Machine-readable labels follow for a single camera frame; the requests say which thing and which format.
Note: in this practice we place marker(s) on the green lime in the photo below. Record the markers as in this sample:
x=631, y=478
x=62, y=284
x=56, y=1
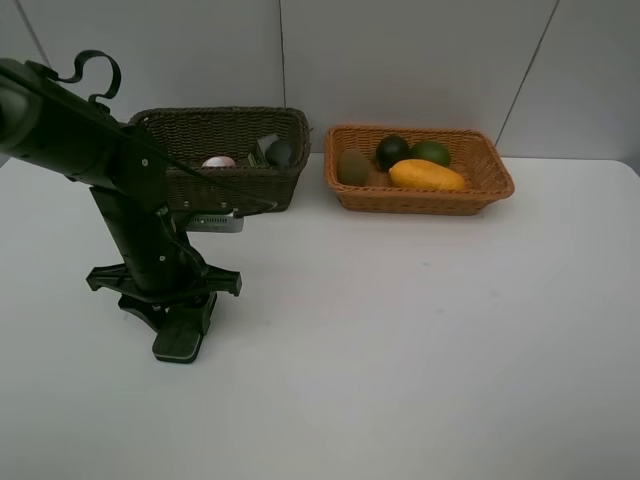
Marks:
x=431, y=151

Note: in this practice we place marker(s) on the dark green mangosteen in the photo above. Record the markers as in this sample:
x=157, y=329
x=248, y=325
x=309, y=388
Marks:
x=391, y=150

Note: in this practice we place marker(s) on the brown kiwi fruit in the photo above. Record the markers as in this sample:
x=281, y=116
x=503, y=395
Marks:
x=353, y=168

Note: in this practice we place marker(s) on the orange wicker basket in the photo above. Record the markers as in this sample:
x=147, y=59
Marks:
x=473, y=156

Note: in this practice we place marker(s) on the dark brown wicker basket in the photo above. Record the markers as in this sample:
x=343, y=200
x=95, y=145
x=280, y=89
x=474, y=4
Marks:
x=193, y=135

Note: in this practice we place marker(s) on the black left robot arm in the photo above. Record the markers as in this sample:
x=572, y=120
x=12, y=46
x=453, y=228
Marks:
x=45, y=125

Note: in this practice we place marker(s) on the black felt board eraser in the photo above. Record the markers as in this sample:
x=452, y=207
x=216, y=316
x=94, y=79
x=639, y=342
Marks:
x=178, y=340

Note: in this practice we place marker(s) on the dark green square bottle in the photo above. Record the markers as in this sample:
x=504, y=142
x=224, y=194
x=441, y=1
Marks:
x=271, y=151

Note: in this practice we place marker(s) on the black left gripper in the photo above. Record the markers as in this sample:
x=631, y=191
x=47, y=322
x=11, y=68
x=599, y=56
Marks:
x=159, y=266

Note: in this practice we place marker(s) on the pink bottle white cap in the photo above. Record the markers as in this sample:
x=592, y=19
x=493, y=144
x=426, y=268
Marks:
x=219, y=162

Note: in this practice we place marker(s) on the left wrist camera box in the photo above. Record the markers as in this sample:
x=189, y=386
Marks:
x=219, y=218

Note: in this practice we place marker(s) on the yellow mango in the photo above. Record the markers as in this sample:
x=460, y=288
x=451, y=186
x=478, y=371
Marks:
x=426, y=175

